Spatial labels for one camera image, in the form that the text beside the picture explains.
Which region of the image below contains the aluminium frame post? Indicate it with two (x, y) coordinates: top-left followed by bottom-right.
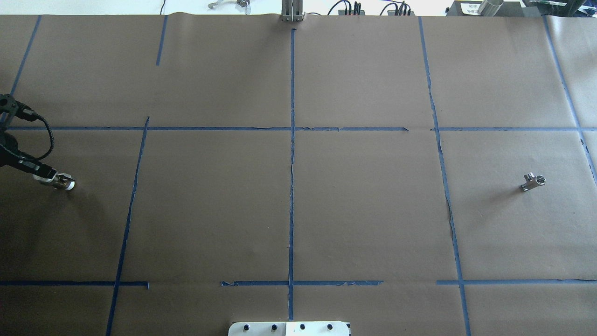
(281, 0), (305, 22)

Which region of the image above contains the white brass PPR valve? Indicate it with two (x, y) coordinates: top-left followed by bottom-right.
(33, 174), (76, 191)

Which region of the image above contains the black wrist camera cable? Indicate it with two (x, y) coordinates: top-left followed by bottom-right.
(0, 106), (56, 161)

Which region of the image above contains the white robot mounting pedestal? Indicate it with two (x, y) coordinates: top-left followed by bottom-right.
(228, 321), (352, 336)

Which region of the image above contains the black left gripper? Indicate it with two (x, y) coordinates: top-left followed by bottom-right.
(0, 132), (57, 183)

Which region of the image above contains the chrome tee pipe fitting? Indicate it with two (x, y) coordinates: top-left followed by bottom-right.
(520, 172), (546, 192)

